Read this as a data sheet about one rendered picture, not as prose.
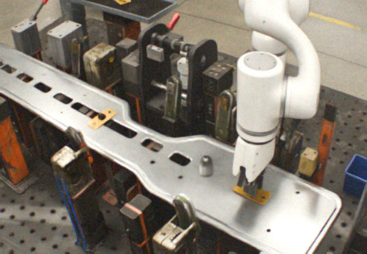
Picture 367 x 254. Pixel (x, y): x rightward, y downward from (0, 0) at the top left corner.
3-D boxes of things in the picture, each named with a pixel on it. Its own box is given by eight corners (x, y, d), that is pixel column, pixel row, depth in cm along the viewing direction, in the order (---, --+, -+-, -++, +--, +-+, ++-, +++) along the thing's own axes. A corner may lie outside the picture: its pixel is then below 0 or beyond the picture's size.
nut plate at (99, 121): (96, 129, 127) (95, 126, 126) (86, 124, 129) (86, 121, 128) (117, 112, 132) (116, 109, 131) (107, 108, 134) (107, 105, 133)
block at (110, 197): (101, 198, 148) (83, 128, 129) (128, 175, 155) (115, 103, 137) (113, 206, 145) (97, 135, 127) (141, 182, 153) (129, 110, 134)
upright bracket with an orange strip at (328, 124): (297, 241, 130) (324, 103, 99) (299, 237, 131) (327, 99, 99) (305, 245, 129) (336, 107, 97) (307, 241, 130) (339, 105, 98)
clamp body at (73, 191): (69, 241, 135) (38, 158, 113) (97, 217, 142) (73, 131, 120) (91, 257, 130) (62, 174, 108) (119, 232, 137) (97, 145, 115)
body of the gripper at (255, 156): (254, 107, 99) (252, 146, 106) (227, 134, 93) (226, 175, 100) (286, 120, 96) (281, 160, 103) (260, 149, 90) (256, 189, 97)
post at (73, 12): (74, 90, 193) (56, -6, 165) (87, 80, 198) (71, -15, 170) (86, 96, 189) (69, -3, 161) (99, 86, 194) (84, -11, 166)
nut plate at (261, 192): (232, 190, 108) (232, 186, 107) (241, 180, 110) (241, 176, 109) (263, 205, 104) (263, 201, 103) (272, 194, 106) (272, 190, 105)
